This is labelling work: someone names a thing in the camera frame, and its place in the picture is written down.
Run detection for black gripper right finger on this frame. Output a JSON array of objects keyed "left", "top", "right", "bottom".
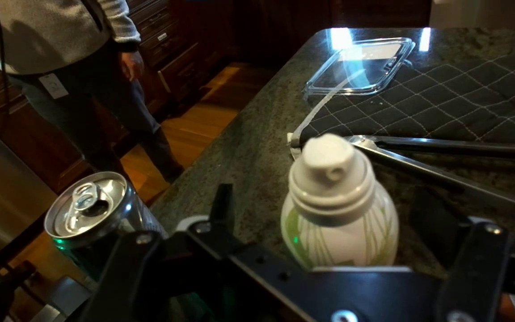
[{"left": 435, "top": 219, "right": 514, "bottom": 322}]

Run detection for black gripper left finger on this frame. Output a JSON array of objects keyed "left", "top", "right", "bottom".
[{"left": 84, "top": 231, "right": 177, "bottom": 322}]

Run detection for grey sleeved forearm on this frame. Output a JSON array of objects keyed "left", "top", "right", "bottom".
[{"left": 97, "top": 0, "right": 143, "bottom": 49}]

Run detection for bare person hand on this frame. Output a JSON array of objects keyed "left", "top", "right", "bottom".
[{"left": 120, "top": 49, "right": 149, "bottom": 85}]

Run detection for silver drink can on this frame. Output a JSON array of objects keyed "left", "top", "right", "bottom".
[{"left": 43, "top": 171, "right": 165, "bottom": 283}]

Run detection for metal kitchen tongs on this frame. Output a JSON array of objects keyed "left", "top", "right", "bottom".
[{"left": 287, "top": 131, "right": 515, "bottom": 217}]

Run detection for clear plastic lid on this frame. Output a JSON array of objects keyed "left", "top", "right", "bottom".
[{"left": 303, "top": 36, "right": 419, "bottom": 99}]

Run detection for brown wooden cabinet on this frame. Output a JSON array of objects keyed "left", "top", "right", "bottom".
[{"left": 124, "top": 0, "right": 433, "bottom": 122}]

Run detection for person in grey sweater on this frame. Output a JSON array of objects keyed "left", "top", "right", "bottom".
[{"left": 0, "top": 0, "right": 186, "bottom": 185}]

